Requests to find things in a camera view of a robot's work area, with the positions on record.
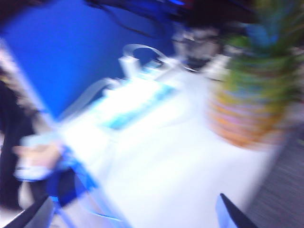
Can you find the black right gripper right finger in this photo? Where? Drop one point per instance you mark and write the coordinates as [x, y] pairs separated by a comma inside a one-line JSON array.
[[237, 216]]

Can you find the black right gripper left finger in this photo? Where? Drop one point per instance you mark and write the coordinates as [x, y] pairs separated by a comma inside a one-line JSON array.
[[26, 215]]

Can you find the yellow toy pineapple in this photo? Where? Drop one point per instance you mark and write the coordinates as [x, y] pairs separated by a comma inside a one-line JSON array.
[[251, 102]]

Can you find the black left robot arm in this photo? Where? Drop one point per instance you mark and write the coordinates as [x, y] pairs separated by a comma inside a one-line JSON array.
[[12, 133]]

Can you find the light blue tissue pack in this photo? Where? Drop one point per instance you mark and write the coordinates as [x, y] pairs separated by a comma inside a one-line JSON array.
[[135, 107]]

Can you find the silver faceted figurine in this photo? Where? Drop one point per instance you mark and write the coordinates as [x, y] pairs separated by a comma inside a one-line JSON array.
[[197, 47]]

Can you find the white power charger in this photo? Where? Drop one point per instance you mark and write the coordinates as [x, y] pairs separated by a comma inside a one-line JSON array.
[[128, 66]]

